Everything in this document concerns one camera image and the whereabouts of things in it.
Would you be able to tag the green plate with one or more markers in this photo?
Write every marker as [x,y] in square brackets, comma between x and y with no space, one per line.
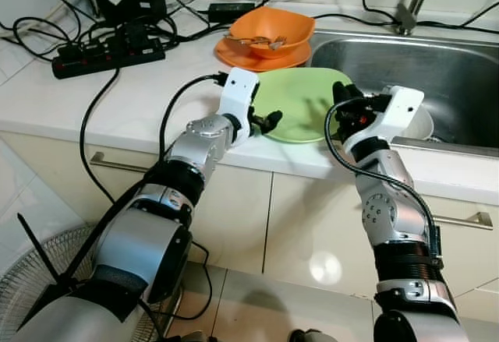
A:
[300,100]

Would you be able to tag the white bowl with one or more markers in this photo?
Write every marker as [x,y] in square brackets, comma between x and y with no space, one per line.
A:
[421,124]

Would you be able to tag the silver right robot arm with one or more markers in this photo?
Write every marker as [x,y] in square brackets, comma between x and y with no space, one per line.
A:
[390,209]

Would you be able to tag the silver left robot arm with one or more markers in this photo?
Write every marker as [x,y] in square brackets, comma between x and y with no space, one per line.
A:
[140,248]

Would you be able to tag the orange plate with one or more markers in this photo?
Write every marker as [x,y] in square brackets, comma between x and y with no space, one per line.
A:
[234,60]

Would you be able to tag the metal fork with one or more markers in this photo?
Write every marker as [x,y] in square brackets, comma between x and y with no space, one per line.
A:
[278,43]

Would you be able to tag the orange bowl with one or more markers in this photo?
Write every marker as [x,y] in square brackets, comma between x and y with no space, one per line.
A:
[273,22]

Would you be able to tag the black power adapter brick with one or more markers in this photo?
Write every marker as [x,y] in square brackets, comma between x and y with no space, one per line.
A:
[231,12]

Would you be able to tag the metal faucet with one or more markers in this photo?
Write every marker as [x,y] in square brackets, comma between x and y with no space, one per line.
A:
[407,19]

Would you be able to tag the cream cabinet door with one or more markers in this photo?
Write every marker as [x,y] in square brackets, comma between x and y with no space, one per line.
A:
[234,217]
[320,225]

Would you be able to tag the stainless steel sink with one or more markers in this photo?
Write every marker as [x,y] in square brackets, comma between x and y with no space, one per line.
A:
[460,77]

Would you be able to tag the black power plug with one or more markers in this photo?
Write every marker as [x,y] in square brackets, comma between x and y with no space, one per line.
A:
[140,34]

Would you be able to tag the black power strip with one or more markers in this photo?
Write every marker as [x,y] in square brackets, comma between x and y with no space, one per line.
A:
[101,58]

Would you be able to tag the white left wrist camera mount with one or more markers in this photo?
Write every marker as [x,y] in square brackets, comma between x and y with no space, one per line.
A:
[238,93]

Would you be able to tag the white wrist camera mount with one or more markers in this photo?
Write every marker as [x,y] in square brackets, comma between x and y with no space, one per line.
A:
[238,93]
[394,112]

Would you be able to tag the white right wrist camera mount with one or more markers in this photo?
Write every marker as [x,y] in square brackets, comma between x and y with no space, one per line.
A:
[394,112]

